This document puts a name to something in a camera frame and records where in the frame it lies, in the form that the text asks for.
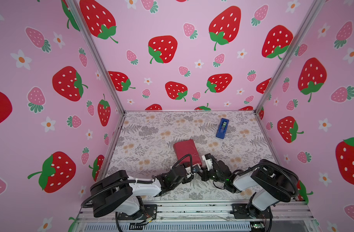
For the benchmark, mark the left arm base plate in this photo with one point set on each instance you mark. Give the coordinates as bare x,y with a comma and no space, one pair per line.
145,212

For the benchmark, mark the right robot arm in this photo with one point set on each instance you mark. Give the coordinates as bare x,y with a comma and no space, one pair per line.
278,184

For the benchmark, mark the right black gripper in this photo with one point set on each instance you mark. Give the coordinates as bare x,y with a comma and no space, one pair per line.
204,173

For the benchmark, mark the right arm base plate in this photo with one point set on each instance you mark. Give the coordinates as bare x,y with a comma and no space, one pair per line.
242,211

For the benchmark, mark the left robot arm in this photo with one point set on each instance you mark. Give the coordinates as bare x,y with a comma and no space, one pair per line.
122,193

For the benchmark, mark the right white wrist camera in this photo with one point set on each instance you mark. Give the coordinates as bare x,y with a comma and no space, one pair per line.
208,160

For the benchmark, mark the dark red wrapping paper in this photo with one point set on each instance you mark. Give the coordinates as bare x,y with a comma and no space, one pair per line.
187,147

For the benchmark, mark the blue tape dispenser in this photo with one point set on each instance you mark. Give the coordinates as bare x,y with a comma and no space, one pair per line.
222,128

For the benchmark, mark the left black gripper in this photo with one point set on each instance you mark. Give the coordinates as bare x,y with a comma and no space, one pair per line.
187,180

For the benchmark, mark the aluminium rail frame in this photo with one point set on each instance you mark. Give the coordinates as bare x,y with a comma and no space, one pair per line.
203,216

